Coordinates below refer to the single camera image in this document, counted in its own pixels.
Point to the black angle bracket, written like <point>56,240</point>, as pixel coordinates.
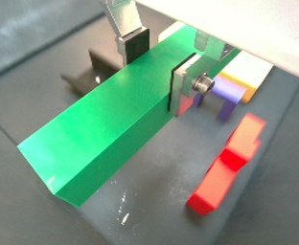
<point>93,76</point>

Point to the green long block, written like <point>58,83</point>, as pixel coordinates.
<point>80,148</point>

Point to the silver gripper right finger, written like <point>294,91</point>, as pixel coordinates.
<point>192,75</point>

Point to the yellow slotted board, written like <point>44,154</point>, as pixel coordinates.
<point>246,70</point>

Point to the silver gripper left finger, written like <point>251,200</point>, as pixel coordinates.
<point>131,34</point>

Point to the red branched block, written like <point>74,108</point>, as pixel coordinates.
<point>238,152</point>

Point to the purple branched block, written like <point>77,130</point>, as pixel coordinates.
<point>231,93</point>

